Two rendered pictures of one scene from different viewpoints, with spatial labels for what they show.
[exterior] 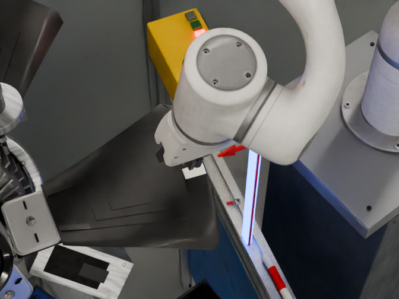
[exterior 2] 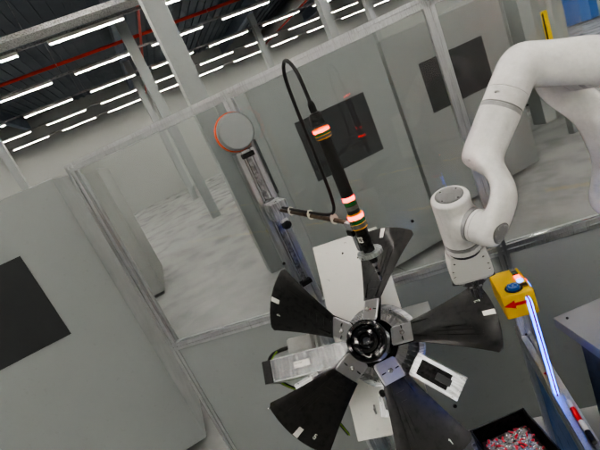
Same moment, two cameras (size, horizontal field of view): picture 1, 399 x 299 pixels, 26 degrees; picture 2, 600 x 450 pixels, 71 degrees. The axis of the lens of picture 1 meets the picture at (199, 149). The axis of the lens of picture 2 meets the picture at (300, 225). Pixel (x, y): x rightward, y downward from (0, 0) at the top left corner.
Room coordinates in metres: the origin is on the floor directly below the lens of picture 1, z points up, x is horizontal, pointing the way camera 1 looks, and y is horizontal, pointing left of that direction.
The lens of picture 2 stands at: (-0.34, -0.32, 1.90)
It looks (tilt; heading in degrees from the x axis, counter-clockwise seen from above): 15 degrees down; 39
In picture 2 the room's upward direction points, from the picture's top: 24 degrees counter-clockwise
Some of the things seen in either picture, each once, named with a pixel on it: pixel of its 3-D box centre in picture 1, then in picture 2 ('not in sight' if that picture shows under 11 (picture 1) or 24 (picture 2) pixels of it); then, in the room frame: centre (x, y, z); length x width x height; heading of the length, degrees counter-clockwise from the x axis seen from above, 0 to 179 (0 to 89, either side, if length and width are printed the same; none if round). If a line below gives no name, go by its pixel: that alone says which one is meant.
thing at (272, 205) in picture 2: not in sight; (276, 209); (0.91, 0.77, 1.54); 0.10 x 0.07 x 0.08; 58
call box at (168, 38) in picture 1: (188, 63); (512, 294); (0.99, 0.02, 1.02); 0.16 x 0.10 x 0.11; 23
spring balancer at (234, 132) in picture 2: not in sight; (234, 132); (0.96, 0.85, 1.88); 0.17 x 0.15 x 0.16; 113
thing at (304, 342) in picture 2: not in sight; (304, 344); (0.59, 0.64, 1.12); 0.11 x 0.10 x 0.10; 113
